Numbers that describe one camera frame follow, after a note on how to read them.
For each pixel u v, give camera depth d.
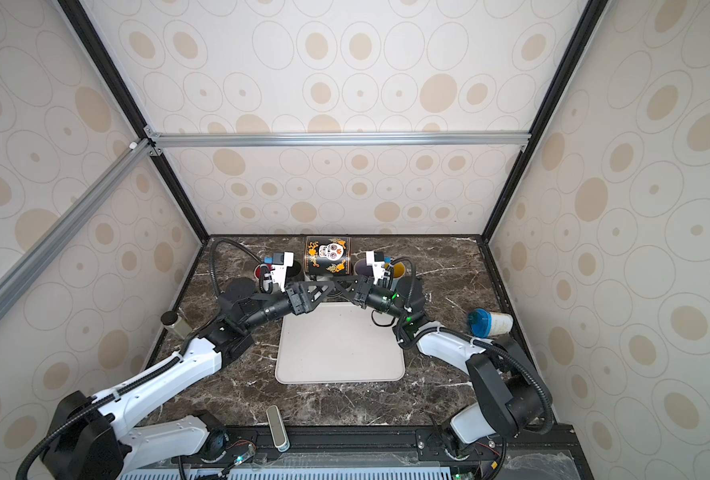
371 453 0.73
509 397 0.44
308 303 0.61
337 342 0.94
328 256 0.69
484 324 0.88
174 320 0.87
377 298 0.69
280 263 0.65
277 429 0.73
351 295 0.67
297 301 0.62
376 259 0.73
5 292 0.53
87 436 0.39
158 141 0.90
